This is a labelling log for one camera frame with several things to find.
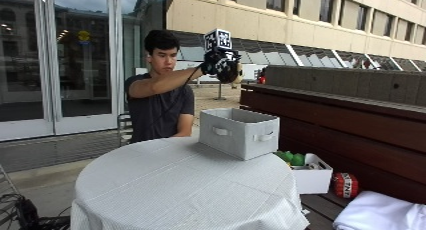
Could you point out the glass door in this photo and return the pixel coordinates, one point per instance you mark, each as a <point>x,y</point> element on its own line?
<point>82,56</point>

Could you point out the dark wooden bench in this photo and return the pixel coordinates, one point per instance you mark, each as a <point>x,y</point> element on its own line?
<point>355,130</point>

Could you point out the white marker cube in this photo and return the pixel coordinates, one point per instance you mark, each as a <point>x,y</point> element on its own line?
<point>218,40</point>

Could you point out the grey fabric storage box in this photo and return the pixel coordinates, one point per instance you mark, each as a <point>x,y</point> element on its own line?
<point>239,132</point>

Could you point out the green soft toy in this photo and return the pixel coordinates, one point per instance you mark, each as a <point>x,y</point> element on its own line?
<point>291,157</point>

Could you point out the white plastic bin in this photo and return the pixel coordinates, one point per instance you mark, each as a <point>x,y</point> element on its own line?
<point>314,177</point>

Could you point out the white striped tablecloth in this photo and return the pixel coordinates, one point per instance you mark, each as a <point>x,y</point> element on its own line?
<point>187,186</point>

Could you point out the white cloth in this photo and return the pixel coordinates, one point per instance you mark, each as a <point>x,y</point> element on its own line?
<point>382,212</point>

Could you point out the metal chair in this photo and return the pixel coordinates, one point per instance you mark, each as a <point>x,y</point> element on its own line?
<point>125,127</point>

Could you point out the the person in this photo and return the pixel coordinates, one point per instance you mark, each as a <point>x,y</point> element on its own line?
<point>158,106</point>

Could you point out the tan soft toy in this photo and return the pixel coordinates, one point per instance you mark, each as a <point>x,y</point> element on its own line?
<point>238,77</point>

